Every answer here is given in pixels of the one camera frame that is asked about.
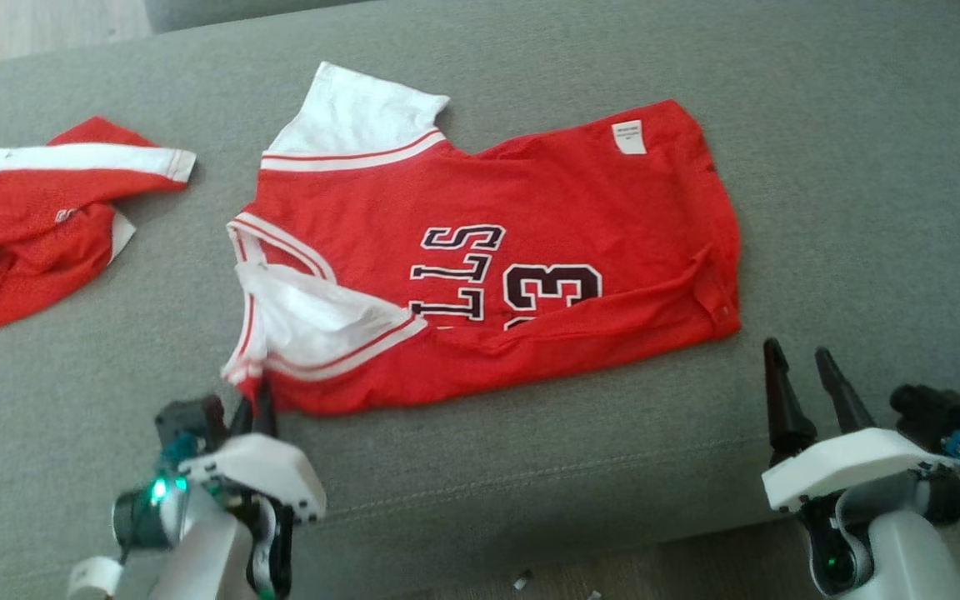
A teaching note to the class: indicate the grey fabric sofa seat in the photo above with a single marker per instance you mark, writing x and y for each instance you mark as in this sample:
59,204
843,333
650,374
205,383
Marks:
822,208

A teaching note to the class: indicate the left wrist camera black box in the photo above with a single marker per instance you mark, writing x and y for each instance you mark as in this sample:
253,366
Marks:
190,418

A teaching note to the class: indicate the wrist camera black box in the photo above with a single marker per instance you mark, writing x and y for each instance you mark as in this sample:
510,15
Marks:
934,412
190,418

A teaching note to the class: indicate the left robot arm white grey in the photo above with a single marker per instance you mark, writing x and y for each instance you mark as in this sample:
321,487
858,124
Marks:
197,558

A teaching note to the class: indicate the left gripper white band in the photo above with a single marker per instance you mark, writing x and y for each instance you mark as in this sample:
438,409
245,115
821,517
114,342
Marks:
267,471

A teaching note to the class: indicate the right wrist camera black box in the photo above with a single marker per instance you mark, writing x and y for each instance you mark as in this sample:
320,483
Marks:
934,412

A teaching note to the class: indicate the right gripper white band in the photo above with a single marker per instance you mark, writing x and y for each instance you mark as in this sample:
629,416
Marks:
847,467

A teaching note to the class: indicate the grey sofa back cushion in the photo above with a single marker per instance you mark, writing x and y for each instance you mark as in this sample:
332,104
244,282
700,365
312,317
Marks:
222,10

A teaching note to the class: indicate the red basketball jersey white sleeves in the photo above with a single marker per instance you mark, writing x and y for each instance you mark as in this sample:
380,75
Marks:
530,217

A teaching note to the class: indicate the red shorts white stripe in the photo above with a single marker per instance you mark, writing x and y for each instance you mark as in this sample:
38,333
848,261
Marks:
22,233

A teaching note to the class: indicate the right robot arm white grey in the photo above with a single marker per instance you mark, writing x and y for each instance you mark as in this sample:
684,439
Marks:
905,550

